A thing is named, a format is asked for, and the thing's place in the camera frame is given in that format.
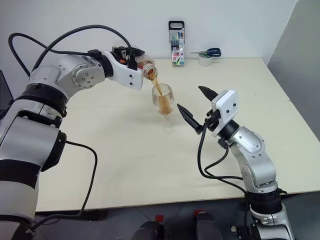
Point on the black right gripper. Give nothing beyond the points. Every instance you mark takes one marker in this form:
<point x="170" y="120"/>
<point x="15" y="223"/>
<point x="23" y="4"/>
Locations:
<point x="213" y="119"/>

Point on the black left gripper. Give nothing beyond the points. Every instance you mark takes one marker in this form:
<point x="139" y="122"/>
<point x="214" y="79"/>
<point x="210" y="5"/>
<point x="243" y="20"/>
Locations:
<point x="121" y="53"/>

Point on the clear bottle with brown drink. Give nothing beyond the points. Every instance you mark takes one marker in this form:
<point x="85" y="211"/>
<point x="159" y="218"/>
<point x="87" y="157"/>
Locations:
<point x="150" y="71"/>

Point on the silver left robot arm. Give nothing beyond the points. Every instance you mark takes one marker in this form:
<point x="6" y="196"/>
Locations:
<point x="75" y="72"/>

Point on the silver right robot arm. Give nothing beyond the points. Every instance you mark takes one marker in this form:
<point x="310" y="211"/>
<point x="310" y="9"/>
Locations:
<point x="255" y="160"/>

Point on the clear wine glass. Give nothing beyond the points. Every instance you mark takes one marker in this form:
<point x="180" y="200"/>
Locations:
<point x="163" y="105"/>

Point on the black marker pen pack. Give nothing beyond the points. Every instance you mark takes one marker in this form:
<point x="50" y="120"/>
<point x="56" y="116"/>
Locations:
<point x="176" y="42"/>

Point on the clear tape roll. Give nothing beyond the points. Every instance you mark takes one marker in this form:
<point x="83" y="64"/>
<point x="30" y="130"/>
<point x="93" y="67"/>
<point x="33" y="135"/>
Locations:
<point x="205" y="61"/>

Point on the dark rounded shape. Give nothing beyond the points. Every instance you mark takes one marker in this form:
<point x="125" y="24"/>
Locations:
<point x="210" y="226"/>
<point x="150" y="231"/>

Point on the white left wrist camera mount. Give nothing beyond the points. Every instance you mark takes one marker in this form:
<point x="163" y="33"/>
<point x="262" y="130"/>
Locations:
<point x="127" y="75"/>

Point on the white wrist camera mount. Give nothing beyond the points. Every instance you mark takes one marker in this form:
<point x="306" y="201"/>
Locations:
<point x="226" y="105"/>
<point x="127" y="75"/>

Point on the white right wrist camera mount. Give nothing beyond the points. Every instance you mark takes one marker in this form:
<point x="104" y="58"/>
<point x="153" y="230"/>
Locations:
<point x="226" y="105"/>

